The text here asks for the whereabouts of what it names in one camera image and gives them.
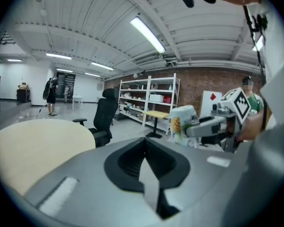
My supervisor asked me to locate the person's right hand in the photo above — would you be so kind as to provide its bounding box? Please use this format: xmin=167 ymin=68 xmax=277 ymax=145
xmin=236 ymin=112 xmax=266 ymax=142

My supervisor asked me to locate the black office chair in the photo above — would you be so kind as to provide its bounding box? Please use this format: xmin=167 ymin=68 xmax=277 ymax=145
xmin=72 ymin=88 xmax=119 ymax=148

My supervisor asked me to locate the white metal shelf rack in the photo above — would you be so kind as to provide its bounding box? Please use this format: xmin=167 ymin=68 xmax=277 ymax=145
xmin=117 ymin=73 xmax=181 ymax=135

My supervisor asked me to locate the black lanyard cable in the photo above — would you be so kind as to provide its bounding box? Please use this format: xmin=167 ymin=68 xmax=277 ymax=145
xmin=242 ymin=5 xmax=268 ymax=131

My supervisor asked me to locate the white board with red diamond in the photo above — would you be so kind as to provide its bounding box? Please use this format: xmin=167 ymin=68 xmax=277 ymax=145
xmin=199 ymin=90 xmax=223 ymax=118

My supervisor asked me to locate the white storage box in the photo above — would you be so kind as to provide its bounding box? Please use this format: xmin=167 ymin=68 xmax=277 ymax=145
xmin=148 ymin=94 xmax=165 ymax=103

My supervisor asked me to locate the small wooden side table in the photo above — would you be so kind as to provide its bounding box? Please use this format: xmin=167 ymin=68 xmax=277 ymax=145
xmin=142 ymin=110 xmax=170 ymax=139

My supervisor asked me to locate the printed paper cup trash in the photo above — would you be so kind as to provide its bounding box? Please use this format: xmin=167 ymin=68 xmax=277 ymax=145
xmin=169 ymin=105 xmax=202 ymax=148

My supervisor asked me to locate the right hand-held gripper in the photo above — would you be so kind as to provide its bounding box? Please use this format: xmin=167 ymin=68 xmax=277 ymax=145
xmin=185 ymin=87 xmax=252 ymax=152

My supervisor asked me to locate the round beige table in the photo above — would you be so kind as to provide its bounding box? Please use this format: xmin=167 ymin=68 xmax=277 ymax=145
xmin=0 ymin=119 xmax=97 ymax=196

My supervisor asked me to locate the small white table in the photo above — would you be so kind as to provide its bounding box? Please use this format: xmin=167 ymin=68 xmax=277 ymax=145
xmin=71 ymin=95 xmax=84 ymax=110

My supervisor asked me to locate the black cabinet with cardboard box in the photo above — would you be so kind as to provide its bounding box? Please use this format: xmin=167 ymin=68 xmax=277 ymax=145
xmin=16 ymin=82 xmax=31 ymax=103

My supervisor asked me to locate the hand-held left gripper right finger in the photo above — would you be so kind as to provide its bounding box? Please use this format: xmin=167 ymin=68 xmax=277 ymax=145
xmin=145 ymin=138 xmax=191 ymax=190

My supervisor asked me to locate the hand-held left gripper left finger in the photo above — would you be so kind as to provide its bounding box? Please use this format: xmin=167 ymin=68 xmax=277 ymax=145
xmin=104 ymin=138 xmax=146 ymax=193

